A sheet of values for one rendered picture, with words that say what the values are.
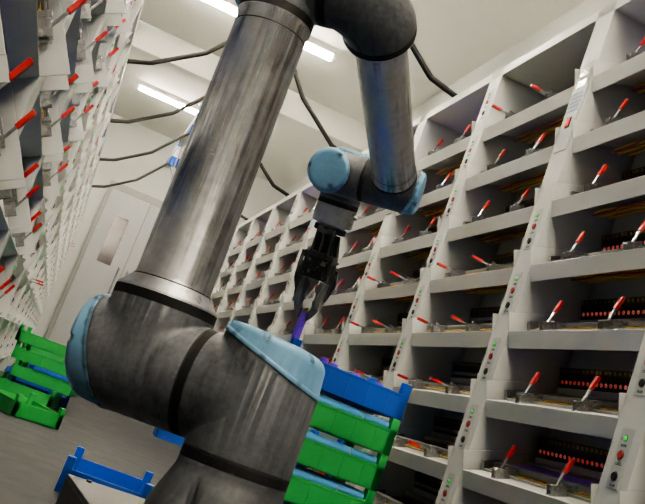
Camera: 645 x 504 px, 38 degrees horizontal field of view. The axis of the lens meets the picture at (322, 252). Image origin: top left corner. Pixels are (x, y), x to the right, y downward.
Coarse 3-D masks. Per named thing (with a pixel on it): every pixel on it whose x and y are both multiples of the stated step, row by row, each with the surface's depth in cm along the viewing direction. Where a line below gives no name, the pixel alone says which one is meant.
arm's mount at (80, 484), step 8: (72, 480) 130; (80, 480) 134; (88, 480) 135; (64, 488) 134; (72, 488) 128; (80, 488) 124; (88, 488) 127; (96, 488) 131; (104, 488) 134; (112, 488) 138; (64, 496) 131; (72, 496) 125; (80, 496) 119; (88, 496) 119; (96, 496) 122; (104, 496) 125; (112, 496) 128; (120, 496) 132; (128, 496) 135; (136, 496) 139
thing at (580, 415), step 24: (504, 384) 250; (528, 384) 252; (576, 384) 243; (600, 384) 233; (624, 384) 223; (504, 408) 238; (528, 408) 226; (552, 408) 216; (576, 408) 209; (600, 408) 208; (576, 432) 205; (600, 432) 196
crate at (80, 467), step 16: (80, 448) 235; (64, 464) 207; (80, 464) 236; (96, 464) 236; (64, 480) 206; (96, 480) 208; (112, 480) 236; (128, 480) 237; (144, 480) 236; (144, 496) 209
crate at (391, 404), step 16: (336, 368) 201; (336, 384) 201; (352, 384) 203; (368, 384) 204; (352, 400) 202; (368, 400) 204; (384, 400) 205; (400, 400) 207; (384, 416) 214; (400, 416) 207
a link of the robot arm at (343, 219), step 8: (320, 208) 203; (328, 208) 202; (336, 208) 202; (312, 216) 206; (320, 216) 203; (328, 216) 202; (336, 216) 202; (344, 216) 203; (352, 216) 204; (328, 224) 203; (336, 224) 202; (344, 224) 203; (352, 224) 205
